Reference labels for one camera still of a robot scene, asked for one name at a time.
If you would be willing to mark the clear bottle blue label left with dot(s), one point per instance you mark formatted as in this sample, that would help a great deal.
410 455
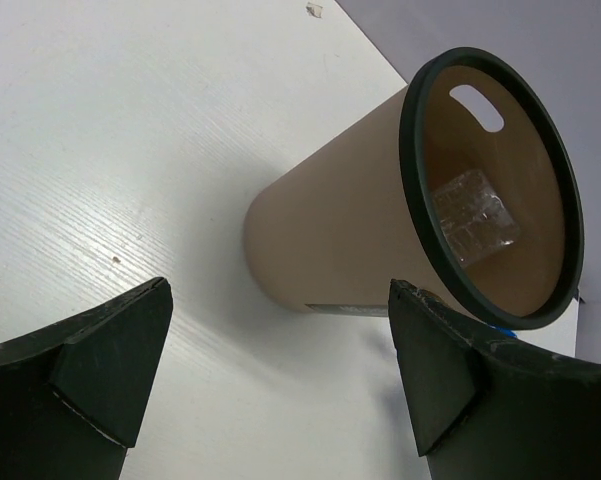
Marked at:
505 331

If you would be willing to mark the brown bin with black rim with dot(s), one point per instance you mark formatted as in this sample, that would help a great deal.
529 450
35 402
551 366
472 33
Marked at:
332 233

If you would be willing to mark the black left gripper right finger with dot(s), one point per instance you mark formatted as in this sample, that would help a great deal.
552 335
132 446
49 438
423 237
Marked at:
485 405

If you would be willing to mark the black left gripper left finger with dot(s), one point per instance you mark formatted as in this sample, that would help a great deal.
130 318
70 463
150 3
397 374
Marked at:
73 394

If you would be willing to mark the clear bottle green white label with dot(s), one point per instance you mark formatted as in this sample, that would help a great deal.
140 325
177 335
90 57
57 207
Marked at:
473 218

